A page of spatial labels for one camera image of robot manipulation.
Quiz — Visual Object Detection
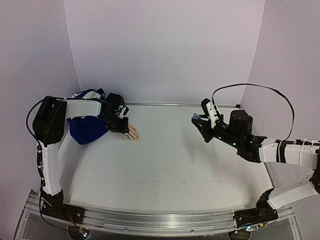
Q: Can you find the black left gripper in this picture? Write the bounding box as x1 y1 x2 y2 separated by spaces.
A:
101 112 130 134

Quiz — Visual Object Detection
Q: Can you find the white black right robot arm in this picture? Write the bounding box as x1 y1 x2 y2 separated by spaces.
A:
191 110 320 210

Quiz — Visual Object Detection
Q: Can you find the blue white red jacket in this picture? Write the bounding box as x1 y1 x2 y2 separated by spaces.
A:
67 88 109 145

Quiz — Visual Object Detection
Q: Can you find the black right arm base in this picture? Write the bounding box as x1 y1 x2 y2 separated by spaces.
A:
233 188 278 229

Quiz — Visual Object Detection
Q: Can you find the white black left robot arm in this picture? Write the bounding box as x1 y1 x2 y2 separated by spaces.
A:
32 93 129 196

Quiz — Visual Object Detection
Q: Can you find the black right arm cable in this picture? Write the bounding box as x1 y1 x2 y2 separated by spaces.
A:
211 83 295 142

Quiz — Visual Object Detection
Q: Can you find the mannequin hand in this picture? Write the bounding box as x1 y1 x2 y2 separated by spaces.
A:
121 124 141 142

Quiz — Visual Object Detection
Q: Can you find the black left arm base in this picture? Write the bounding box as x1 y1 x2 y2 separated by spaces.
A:
39 188 85 225

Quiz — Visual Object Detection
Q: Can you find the blue nail polish bottle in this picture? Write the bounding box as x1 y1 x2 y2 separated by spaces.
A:
191 113 201 120

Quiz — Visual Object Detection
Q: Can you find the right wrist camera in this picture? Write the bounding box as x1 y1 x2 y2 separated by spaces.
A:
201 98 224 129

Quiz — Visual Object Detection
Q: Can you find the aluminium table front rail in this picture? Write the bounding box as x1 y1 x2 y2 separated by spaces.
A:
25 194 294 237

